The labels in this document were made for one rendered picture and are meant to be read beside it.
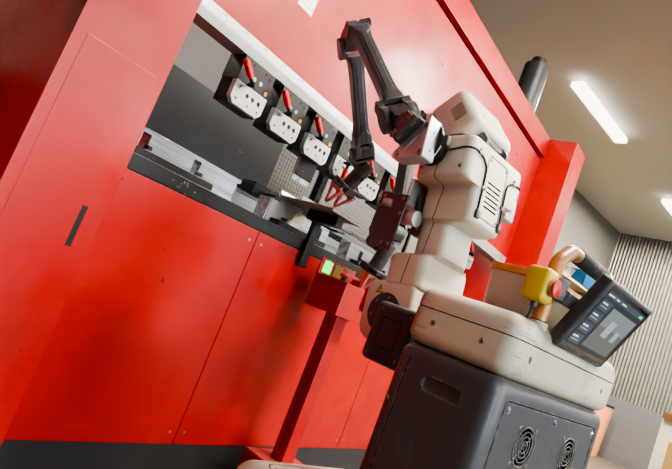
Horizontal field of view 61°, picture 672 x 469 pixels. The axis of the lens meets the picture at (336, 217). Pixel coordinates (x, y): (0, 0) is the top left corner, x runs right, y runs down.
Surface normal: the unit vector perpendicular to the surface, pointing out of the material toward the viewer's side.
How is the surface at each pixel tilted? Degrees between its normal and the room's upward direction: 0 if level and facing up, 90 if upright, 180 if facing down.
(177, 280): 90
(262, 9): 90
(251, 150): 90
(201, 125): 90
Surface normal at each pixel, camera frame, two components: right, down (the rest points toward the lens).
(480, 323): -0.66, -0.36
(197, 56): 0.66, 0.15
